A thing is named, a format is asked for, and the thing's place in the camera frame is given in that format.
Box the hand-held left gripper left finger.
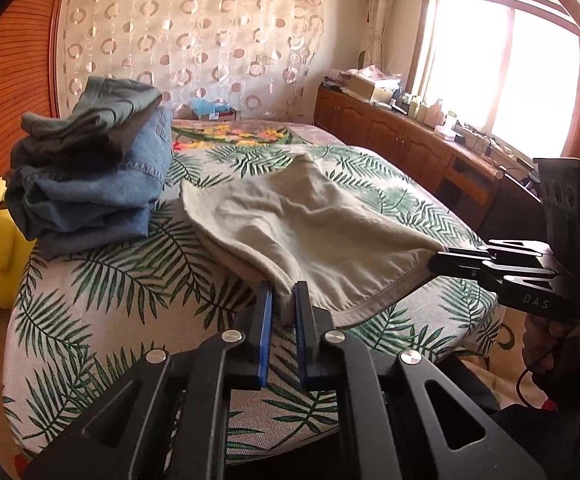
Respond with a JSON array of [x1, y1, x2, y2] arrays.
[[22, 280, 275, 480]]

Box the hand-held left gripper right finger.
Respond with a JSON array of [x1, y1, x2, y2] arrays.
[[294, 281, 549, 480]]

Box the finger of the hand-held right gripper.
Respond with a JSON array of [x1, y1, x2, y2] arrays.
[[428, 255, 557, 292], [442, 239, 559, 264]]

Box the grey pants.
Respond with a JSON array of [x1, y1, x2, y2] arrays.
[[180, 152, 443, 331]]

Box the folded dark pants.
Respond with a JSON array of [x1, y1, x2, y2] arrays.
[[70, 104, 163, 157]]

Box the folded grey-blue pants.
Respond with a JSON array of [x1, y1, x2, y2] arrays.
[[12, 76, 164, 161]]

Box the person's right hand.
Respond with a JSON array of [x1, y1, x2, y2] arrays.
[[522, 310, 580, 377]]

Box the wooden side cabinet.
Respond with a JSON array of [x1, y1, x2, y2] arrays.
[[315, 85, 546, 242]]

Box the cardboard box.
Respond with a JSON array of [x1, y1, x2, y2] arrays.
[[345, 74, 397, 104]]

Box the wooden-framed window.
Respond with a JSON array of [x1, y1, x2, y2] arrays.
[[410, 0, 580, 162]]

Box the floral blanket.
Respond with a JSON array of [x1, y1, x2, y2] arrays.
[[170, 119, 351, 155]]

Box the folded blue jeans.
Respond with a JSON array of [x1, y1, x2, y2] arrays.
[[6, 107, 174, 262]]

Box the box with blue bag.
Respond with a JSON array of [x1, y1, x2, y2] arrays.
[[190, 97, 241, 122]]

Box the beige window drape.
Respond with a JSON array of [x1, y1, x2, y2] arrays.
[[360, 0, 427, 75]]

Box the circle-pattern sheer curtain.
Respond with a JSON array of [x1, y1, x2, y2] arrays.
[[57, 0, 327, 124]]

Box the wooden slatted wardrobe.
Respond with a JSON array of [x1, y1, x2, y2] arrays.
[[0, 0, 74, 201]]

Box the black cable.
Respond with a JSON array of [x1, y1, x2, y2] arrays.
[[516, 330, 571, 411]]

